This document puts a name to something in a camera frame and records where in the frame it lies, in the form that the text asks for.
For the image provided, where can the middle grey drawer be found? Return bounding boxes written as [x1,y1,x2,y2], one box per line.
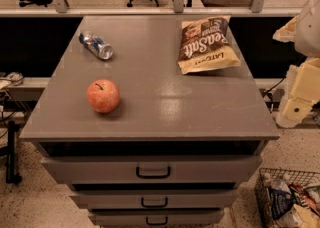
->
[71,189,238,210]

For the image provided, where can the black metal stand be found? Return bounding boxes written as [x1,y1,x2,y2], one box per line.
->
[6,121,22,184]

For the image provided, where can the wire basket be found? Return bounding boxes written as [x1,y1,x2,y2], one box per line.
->
[255,168,320,228]

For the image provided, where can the red apple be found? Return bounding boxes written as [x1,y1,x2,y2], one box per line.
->
[86,79,120,113]

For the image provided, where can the bottom grey drawer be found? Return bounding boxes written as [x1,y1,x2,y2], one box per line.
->
[88,209,224,226]

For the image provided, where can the top grey drawer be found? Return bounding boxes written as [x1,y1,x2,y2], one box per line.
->
[41,155,262,184]

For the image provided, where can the grey drawer cabinet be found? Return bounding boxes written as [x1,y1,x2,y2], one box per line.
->
[19,15,280,228]

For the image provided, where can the grey drawer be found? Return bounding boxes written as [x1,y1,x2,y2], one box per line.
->
[41,155,262,184]
[71,189,238,210]
[88,209,224,226]

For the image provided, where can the snack bags in basket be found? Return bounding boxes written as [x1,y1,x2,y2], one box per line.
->
[264,173,320,228]

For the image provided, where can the brown yellow chip bag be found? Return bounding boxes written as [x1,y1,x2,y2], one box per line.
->
[178,15,241,74]

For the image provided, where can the blue silver soda can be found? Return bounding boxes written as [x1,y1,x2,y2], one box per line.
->
[79,31,113,60]

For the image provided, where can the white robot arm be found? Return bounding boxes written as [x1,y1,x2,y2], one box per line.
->
[273,0,320,128]

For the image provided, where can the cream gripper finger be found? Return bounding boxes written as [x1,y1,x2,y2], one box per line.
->
[276,57,320,128]
[273,16,298,43]

